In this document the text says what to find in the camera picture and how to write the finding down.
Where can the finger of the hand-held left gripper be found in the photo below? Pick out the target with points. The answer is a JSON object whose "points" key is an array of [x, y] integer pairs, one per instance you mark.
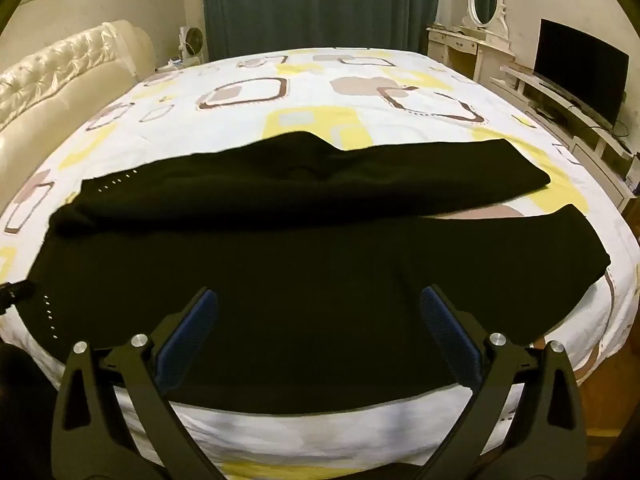
{"points": [[15, 292]]}

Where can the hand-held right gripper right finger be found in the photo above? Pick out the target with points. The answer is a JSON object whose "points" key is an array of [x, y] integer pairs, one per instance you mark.
{"points": [[449, 341]]}

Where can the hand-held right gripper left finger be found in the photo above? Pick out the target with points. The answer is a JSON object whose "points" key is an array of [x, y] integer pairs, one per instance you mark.
{"points": [[186, 341]]}

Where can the black pants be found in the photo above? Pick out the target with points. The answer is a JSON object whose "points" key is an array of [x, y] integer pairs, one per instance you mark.
{"points": [[300, 270]]}

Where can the cream tufted headboard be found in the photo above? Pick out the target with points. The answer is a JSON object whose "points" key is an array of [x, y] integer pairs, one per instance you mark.
{"points": [[60, 75]]}

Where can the white television stand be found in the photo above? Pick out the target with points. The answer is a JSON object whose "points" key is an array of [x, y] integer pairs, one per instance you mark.
{"points": [[597, 147]]}

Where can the black set-top box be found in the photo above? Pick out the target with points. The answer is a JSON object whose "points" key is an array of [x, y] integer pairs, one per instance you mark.
{"points": [[550, 112]]}

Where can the patterned bed sheet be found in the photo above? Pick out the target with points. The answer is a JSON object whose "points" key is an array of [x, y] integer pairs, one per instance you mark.
{"points": [[310, 95]]}

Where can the black flat television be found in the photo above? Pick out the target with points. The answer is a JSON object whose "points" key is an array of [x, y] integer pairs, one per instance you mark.
{"points": [[580, 70]]}

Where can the small white desk fan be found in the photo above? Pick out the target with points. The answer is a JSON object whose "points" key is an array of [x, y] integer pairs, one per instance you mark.
{"points": [[192, 40]]}

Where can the white vanity table with mirror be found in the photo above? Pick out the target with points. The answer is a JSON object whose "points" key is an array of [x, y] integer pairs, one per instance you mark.
{"points": [[485, 35]]}

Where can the teal curtain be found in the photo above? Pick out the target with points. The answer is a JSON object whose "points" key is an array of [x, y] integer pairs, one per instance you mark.
{"points": [[310, 5]]}

